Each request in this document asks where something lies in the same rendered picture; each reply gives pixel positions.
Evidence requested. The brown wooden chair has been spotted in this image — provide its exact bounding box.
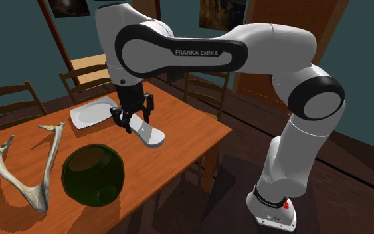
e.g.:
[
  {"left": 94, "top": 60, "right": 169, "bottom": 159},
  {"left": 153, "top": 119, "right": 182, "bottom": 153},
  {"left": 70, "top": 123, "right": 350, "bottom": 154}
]
[
  {"left": 0, "top": 80, "right": 48, "bottom": 137},
  {"left": 183, "top": 71, "right": 231, "bottom": 122},
  {"left": 58, "top": 62, "right": 117, "bottom": 105}
]

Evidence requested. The dark green round vase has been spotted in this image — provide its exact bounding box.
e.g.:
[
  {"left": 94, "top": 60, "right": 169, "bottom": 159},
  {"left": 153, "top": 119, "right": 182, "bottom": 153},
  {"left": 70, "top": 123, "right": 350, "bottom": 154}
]
[{"left": 60, "top": 143, "right": 126, "bottom": 208}]

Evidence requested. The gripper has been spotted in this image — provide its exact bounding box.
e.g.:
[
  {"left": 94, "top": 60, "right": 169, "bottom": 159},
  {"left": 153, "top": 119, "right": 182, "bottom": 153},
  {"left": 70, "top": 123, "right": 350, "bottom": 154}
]
[{"left": 109, "top": 80, "right": 155, "bottom": 135}]

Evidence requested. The white flat oblong object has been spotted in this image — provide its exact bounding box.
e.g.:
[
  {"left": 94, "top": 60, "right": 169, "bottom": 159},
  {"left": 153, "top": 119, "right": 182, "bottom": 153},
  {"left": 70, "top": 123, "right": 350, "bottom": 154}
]
[{"left": 126, "top": 111, "right": 166, "bottom": 149}]

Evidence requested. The white square plate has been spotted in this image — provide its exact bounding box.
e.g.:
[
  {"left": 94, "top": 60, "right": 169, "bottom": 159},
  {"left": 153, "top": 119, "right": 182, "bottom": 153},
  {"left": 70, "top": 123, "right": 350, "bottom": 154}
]
[{"left": 69, "top": 96, "right": 120, "bottom": 130}]

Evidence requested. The pale forked bone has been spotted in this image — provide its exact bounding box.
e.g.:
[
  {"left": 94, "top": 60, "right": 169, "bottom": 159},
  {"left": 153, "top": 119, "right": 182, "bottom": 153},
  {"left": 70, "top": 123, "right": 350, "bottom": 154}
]
[{"left": 0, "top": 122, "right": 66, "bottom": 214}]

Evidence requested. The orange wooden table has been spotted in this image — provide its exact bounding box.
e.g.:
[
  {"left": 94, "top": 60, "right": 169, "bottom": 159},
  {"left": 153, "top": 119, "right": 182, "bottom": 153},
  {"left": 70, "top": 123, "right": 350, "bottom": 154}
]
[{"left": 0, "top": 80, "right": 233, "bottom": 234}]

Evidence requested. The dark wall picture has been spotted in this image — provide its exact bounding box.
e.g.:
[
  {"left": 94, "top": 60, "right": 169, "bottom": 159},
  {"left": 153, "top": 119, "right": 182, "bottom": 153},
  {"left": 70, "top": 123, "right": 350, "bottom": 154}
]
[
  {"left": 199, "top": 0, "right": 248, "bottom": 33},
  {"left": 47, "top": 0, "right": 91, "bottom": 19}
]

